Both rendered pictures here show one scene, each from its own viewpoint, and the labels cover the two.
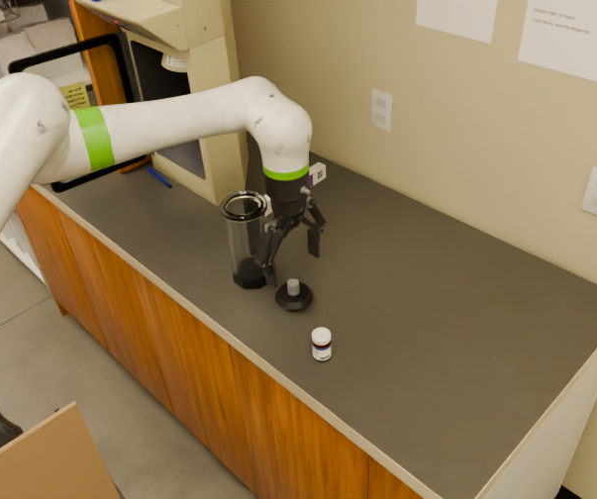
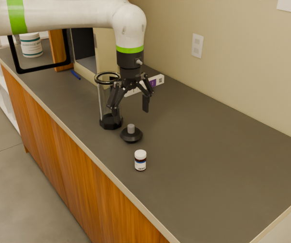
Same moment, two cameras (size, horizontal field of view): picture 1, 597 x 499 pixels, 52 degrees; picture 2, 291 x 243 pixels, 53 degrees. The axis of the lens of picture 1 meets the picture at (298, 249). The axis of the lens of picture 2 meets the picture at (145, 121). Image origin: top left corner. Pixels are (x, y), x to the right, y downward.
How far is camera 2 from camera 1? 0.37 m
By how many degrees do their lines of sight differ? 7
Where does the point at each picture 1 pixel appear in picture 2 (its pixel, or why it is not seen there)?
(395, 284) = (192, 136)
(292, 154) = (131, 35)
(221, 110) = (95, 9)
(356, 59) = (186, 17)
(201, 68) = not seen: hidden behind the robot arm
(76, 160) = (2, 21)
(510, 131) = (269, 53)
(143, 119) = (46, 6)
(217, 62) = not seen: hidden behind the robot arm
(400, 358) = (187, 175)
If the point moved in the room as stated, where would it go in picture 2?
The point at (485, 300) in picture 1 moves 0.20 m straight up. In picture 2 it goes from (245, 150) to (256, 105)
